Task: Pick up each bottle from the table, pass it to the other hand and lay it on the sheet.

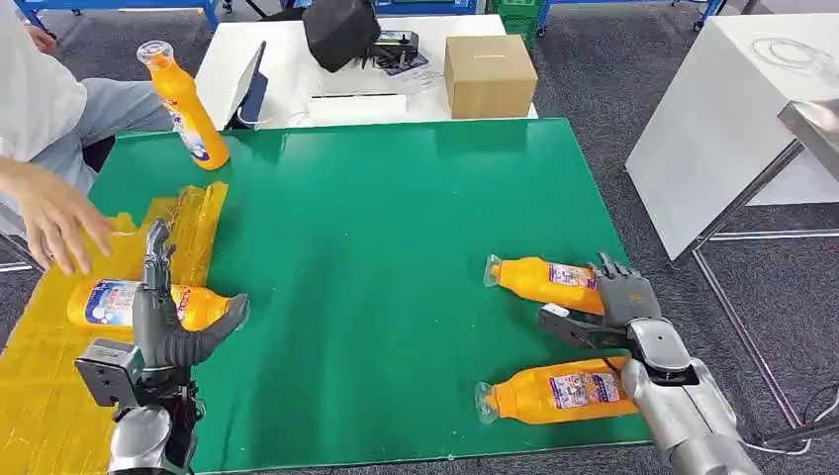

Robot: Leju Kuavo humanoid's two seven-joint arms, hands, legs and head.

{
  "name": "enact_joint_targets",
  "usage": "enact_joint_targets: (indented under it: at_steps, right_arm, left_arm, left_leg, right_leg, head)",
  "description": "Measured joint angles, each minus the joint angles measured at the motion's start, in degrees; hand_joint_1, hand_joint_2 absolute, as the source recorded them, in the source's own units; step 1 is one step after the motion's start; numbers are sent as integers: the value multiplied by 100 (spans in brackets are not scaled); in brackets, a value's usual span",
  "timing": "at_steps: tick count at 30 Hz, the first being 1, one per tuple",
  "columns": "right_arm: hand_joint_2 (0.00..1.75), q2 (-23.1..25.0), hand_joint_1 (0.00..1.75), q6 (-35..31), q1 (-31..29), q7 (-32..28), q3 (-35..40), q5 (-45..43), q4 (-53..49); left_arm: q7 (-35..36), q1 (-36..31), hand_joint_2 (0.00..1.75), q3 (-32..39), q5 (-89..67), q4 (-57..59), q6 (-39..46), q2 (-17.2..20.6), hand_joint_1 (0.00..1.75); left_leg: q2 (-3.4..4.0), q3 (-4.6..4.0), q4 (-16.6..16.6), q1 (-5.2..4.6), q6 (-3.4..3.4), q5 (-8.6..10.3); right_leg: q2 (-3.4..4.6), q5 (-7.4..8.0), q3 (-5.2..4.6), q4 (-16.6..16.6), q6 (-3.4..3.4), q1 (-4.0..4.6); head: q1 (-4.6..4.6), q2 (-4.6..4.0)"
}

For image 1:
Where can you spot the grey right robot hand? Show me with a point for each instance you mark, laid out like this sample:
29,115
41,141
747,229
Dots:
629,298

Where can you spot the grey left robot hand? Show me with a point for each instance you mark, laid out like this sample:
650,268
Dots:
160,328

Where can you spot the orange drink bottle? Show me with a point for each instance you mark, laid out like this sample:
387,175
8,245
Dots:
105,305
537,393
524,282
187,111

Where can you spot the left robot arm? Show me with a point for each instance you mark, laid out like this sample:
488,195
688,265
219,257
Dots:
138,439

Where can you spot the yellow plastic sheet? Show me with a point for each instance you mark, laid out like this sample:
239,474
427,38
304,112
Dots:
39,393

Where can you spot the person's right hand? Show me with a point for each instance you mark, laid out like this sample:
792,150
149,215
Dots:
59,216

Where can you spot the person's hand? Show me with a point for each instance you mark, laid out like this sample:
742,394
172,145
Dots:
42,39
59,216

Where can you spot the white side table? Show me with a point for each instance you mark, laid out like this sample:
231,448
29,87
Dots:
721,131

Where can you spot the green table mat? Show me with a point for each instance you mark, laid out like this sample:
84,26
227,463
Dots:
367,262

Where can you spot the person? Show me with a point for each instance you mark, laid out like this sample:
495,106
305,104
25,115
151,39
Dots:
46,98

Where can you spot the tablet with blue cover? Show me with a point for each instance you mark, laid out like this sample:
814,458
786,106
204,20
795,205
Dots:
248,85

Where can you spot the brown cardboard box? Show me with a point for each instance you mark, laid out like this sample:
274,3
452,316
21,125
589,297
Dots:
488,78

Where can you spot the long white box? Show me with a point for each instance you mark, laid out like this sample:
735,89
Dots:
357,108

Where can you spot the printed paper leaflet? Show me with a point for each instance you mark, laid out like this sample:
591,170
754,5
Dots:
423,82

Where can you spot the green plastic crate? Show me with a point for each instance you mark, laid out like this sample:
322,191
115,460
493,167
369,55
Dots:
518,19

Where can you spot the person's left hand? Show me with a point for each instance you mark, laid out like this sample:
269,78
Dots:
42,39

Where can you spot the blue steel rack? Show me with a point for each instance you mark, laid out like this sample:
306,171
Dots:
118,4

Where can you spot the black device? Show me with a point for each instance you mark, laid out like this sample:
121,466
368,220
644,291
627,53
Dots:
396,46

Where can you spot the black bag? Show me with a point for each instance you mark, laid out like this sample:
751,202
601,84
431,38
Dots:
341,33

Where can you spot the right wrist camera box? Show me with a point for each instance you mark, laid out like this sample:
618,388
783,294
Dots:
583,328

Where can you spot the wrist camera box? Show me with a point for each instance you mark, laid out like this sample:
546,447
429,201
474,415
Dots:
583,328
108,374

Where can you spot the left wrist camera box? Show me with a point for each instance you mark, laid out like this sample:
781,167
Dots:
108,374

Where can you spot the steel table frame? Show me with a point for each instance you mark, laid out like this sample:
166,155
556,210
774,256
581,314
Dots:
747,337

